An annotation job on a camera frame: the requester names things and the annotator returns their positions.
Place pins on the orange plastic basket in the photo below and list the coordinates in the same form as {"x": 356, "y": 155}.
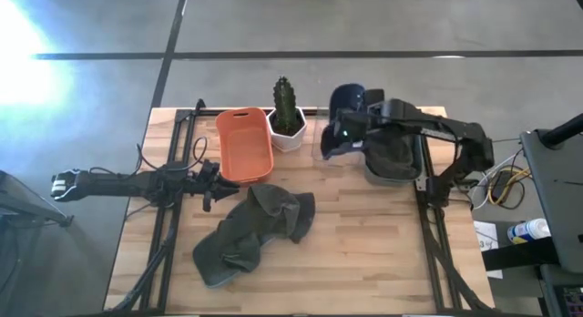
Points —
{"x": 246, "y": 148}

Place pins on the green cactus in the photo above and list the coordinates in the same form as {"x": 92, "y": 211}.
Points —
{"x": 285, "y": 103}

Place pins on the grey cart top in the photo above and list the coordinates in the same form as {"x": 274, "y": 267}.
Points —
{"x": 560, "y": 194}

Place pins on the dark grey cart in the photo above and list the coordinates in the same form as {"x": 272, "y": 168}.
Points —
{"x": 23, "y": 207}

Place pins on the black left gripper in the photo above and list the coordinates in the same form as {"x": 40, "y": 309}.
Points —
{"x": 208, "y": 180}

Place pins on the white blue canister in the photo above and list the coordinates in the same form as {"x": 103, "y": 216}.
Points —
{"x": 530, "y": 230}

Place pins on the white paper sheet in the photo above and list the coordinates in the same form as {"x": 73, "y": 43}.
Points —
{"x": 485, "y": 230}

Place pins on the white hexagonal plant pot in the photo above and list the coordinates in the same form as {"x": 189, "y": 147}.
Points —
{"x": 287, "y": 141}

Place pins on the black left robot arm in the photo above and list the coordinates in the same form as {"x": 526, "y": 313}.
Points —
{"x": 114, "y": 182}

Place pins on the device with screen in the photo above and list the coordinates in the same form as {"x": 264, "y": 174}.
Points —
{"x": 569, "y": 299}

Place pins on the black power adapter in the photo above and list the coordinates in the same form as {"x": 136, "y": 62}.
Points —
{"x": 503, "y": 182}

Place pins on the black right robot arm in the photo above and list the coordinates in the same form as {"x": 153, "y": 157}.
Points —
{"x": 455, "y": 130}

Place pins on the navy blue cap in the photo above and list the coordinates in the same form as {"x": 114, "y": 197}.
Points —
{"x": 346, "y": 96}

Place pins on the dark grey hat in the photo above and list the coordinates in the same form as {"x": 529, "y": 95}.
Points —
{"x": 391, "y": 157}

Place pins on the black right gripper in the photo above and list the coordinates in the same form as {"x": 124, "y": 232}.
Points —
{"x": 353, "y": 125}

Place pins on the black bar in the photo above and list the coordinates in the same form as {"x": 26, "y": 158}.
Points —
{"x": 514, "y": 258}

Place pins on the black pole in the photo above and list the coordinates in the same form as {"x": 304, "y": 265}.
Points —
{"x": 565, "y": 129}

